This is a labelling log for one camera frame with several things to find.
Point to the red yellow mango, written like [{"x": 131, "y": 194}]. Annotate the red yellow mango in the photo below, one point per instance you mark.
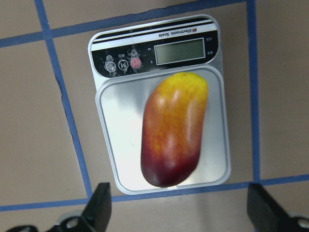
[{"x": 172, "y": 129}]

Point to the silver digital kitchen scale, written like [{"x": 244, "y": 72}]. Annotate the silver digital kitchen scale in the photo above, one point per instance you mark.
[{"x": 128, "y": 64}]

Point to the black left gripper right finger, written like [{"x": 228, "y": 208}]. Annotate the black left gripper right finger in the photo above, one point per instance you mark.
[{"x": 267, "y": 215}]

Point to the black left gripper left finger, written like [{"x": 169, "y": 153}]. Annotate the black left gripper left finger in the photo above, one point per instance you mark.
[{"x": 94, "y": 218}]

